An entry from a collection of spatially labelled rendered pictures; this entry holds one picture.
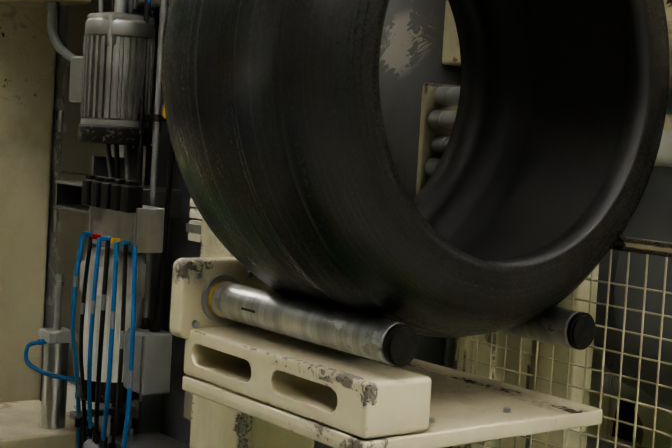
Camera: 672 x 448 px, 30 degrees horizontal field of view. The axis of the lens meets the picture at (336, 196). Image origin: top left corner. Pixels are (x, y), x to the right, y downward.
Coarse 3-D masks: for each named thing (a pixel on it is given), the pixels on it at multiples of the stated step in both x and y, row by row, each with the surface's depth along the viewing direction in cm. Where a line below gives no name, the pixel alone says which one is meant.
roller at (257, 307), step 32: (224, 288) 153; (256, 288) 150; (256, 320) 147; (288, 320) 141; (320, 320) 137; (352, 320) 133; (384, 320) 131; (352, 352) 134; (384, 352) 128; (416, 352) 131
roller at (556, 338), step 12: (552, 312) 148; (564, 312) 147; (576, 312) 147; (528, 324) 150; (540, 324) 149; (552, 324) 147; (564, 324) 146; (576, 324) 145; (588, 324) 147; (528, 336) 152; (540, 336) 149; (552, 336) 148; (564, 336) 146; (576, 336) 146; (588, 336) 147; (576, 348) 146
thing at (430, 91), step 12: (432, 84) 194; (444, 84) 196; (432, 96) 194; (444, 96) 192; (456, 96) 190; (432, 108) 195; (444, 108) 196; (456, 108) 198; (420, 120) 194; (432, 120) 193; (444, 120) 191; (420, 132) 194; (432, 132) 195; (444, 132) 197; (420, 144) 194; (432, 144) 194; (444, 144) 192; (420, 156) 194; (432, 156) 195; (420, 168) 194; (432, 168) 193; (420, 180) 194
